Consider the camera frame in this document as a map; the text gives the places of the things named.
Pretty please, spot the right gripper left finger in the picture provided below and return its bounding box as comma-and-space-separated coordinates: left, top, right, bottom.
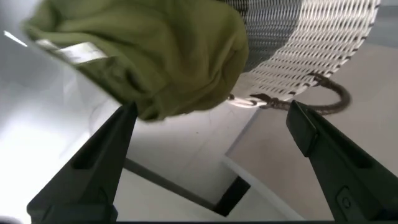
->
26, 102, 138, 224

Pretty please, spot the green printed t-shirt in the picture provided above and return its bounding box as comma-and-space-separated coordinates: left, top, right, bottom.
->
21, 0, 249, 122

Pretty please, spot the white laundry basket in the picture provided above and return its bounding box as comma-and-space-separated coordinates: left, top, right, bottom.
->
217, 0, 382, 116

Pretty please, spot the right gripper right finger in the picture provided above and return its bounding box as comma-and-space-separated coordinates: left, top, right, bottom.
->
285, 100, 398, 224

